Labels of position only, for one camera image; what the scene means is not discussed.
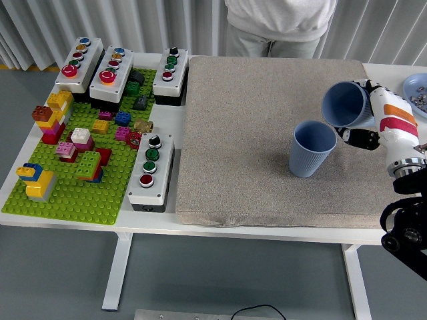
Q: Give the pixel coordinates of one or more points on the magenta toy brick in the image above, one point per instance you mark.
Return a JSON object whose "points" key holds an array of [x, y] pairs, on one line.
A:
{"points": [[105, 115], [122, 133]]}

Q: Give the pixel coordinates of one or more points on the dark green toy brick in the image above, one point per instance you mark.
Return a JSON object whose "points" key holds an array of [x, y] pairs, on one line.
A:
{"points": [[132, 88]]}

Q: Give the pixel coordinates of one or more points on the blue ribbed plastic cup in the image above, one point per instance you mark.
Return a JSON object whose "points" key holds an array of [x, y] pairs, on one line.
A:
{"points": [[305, 160], [345, 105]]}

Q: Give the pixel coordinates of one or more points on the blue plate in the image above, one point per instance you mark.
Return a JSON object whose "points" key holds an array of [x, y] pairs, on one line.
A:
{"points": [[410, 86]]}

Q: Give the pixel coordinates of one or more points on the brown yellow red brick tower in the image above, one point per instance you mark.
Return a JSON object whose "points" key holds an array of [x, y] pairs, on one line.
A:
{"points": [[50, 130]]}

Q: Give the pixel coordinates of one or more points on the grey-brown padded mat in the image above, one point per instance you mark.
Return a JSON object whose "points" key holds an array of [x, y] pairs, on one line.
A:
{"points": [[250, 133]]}

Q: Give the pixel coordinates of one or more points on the yellow white brick stack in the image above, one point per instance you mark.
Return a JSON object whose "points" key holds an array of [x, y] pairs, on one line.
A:
{"points": [[60, 100]]}

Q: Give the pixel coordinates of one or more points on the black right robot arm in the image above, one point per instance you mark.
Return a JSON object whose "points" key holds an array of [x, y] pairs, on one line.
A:
{"points": [[408, 226]]}

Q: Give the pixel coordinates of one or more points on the small yellow toy brick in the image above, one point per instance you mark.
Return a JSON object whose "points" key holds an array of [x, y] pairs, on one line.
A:
{"points": [[100, 126]]}

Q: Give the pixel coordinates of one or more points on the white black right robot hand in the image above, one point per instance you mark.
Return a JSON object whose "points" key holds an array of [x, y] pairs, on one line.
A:
{"points": [[398, 136]]}

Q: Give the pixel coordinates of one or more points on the pink white red brick stack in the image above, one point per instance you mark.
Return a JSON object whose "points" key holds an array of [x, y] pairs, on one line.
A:
{"points": [[65, 149]]}

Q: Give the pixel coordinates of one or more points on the dark grey sloped brick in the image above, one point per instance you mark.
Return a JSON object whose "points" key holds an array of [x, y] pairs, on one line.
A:
{"points": [[140, 103]]}

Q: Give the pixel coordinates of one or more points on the brass pipe fitting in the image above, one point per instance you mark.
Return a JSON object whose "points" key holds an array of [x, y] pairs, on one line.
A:
{"points": [[143, 126]]}

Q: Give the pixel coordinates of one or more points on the green orange blue brick stack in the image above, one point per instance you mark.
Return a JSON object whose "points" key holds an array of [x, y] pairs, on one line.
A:
{"points": [[88, 163]]}

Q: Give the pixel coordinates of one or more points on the yellow blue grey brick stack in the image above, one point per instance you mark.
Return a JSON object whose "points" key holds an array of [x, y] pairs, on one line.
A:
{"points": [[38, 188]]}

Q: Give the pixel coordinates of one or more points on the person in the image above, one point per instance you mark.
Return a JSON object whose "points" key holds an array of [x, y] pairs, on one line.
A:
{"points": [[280, 23]]}

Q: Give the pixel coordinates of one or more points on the dark grey rounded brick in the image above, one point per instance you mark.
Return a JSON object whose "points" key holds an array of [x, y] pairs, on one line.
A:
{"points": [[136, 77]]}

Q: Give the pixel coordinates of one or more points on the white table leg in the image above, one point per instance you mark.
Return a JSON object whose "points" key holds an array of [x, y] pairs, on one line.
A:
{"points": [[358, 283], [116, 266]]}

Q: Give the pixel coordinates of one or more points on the red valve handwheel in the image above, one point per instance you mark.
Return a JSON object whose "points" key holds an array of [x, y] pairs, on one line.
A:
{"points": [[134, 140]]}

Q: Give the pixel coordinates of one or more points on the blue toy brick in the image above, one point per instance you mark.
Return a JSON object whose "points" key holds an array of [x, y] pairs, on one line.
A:
{"points": [[122, 118]]}

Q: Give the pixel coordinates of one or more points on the red toy brick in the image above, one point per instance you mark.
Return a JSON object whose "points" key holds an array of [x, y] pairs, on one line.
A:
{"points": [[105, 155]]}

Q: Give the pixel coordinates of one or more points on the green studded baseplate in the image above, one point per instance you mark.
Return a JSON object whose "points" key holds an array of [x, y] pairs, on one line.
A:
{"points": [[83, 200]]}

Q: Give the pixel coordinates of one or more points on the grey selector switch button box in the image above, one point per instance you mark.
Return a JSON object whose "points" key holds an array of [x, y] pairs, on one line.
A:
{"points": [[178, 73], [163, 166]]}

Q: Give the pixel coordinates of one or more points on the grey five-button control box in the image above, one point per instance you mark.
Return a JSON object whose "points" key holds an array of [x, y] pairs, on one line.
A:
{"points": [[125, 70], [93, 56]]}

